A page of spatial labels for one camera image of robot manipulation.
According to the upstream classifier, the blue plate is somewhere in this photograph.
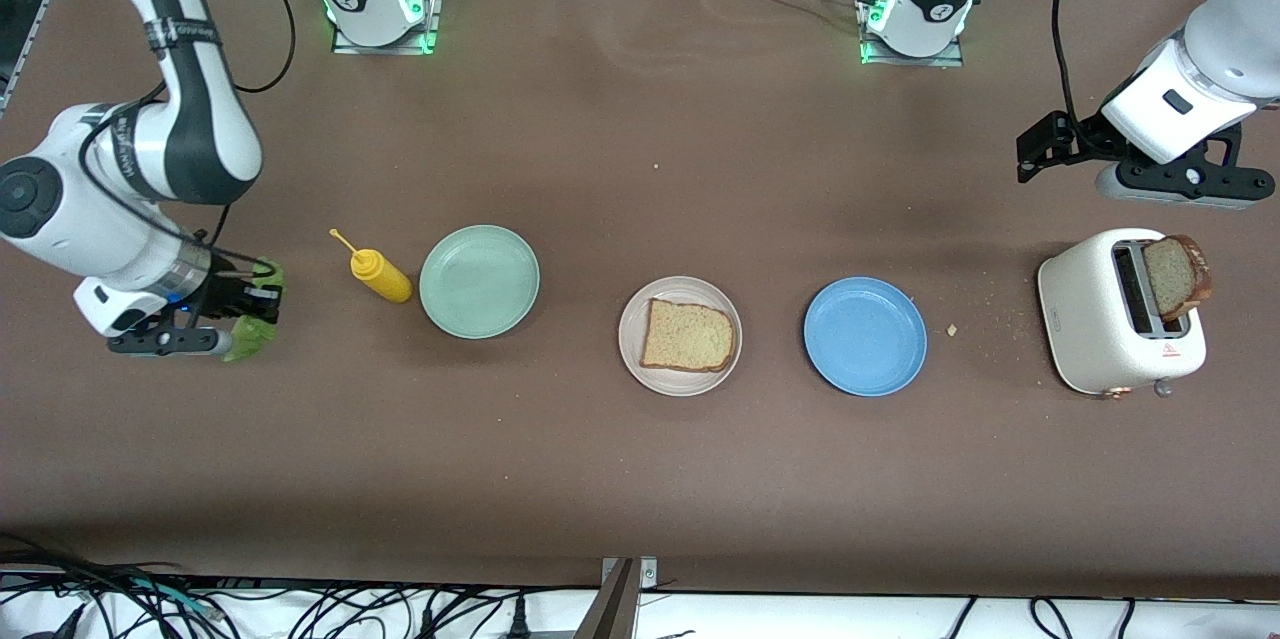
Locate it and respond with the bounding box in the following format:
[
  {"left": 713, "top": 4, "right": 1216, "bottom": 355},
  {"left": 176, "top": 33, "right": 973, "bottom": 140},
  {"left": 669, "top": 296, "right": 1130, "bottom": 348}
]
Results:
[{"left": 803, "top": 276, "right": 929, "bottom": 398}]

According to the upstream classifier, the teal cable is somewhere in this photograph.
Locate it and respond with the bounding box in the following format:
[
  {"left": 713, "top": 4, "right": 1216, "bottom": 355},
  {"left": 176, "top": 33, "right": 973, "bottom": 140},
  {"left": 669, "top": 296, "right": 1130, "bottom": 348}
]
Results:
[{"left": 125, "top": 577, "right": 221, "bottom": 618}]

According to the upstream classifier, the aluminium frame rail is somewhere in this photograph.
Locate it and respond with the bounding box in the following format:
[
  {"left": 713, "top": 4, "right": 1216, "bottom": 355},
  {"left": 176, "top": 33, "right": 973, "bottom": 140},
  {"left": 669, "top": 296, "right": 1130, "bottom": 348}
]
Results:
[{"left": 0, "top": 0, "right": 66, "bottom": 115}]

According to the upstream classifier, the green lettuce leaf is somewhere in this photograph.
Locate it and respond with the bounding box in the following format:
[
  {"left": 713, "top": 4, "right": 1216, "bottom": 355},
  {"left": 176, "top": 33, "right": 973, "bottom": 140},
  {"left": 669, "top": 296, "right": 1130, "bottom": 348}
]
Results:
[{"left": 222, "top": 259, "right": 287, "bottom": 364}]

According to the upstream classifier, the metal table edge bracket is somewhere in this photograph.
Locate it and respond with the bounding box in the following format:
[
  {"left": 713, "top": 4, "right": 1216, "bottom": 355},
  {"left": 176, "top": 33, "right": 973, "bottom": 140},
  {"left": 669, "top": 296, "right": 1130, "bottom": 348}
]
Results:
[{"left": 575, "top": 556, "right": 659, "bottom": 639}]

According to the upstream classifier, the white toaster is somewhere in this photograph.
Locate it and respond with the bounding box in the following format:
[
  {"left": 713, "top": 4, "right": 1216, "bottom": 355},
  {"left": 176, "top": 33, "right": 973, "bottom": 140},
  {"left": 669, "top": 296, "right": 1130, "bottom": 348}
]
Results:
[{"left": 1037, "top": 227, "right": 1208, "bottom": 400}]

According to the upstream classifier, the brown bread slice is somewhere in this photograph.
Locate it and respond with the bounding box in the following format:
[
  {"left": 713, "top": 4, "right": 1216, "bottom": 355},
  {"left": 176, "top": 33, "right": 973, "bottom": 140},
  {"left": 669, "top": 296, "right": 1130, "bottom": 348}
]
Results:
[
  {"left": 640, "top": 297, "right": 738, "bottom": 374},
  {"left": 1142, "top": 234, "right": 1214, "bottom": 323}
]

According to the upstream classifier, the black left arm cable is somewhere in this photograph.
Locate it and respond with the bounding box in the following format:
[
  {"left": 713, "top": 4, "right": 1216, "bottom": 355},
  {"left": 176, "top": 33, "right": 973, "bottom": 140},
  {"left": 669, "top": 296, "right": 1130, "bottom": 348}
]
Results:
[{"left": 1049, "top": 0, "right": 1096, "bottom": 136}]

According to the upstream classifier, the black cable bundle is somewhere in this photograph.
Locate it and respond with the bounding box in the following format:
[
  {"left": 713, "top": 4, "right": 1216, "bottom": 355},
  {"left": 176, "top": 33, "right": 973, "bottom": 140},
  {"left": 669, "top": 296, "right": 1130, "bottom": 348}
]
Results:
[{"left": 0, "top": 531, "right": 601, "bottom": 639}]

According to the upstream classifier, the pale green plate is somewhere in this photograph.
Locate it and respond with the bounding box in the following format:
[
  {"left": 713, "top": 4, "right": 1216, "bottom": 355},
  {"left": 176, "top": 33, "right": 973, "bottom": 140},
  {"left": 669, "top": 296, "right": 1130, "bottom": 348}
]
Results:
[{"left": 418, "top": 224, "right": 542, "bottom": 340}]

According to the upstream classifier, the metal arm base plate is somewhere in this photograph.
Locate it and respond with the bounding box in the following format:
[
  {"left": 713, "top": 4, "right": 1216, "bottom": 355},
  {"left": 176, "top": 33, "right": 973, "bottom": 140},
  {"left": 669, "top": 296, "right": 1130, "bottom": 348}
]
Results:
[
  {"left": 330, "top": 0, "right": 443, "bottom": 56},
  {"left": 858, "top": 0, "right": 966, "bottom": 68}
]

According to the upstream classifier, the black cable loop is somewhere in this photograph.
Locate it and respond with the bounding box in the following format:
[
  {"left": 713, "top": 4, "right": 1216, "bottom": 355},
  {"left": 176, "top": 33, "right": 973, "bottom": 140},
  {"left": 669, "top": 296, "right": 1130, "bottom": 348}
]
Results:
[{"left": 1030, "top": 597, "right": 1076, "bottom": 639}]

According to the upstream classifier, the yellow mustard squeeze bottle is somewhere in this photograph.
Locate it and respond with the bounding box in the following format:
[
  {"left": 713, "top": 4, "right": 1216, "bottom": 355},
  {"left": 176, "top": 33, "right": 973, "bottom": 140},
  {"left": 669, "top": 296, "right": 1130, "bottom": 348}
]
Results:
[{"left": 329, "top": 228, "right": 414, "bottom": 305}]

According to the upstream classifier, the beige plate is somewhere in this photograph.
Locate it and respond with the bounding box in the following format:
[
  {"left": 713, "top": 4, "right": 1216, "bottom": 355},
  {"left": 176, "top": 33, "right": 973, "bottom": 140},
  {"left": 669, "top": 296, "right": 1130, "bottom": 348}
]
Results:
[{"left": 617, "top": 275, "right": 744, "bottom": 398}]

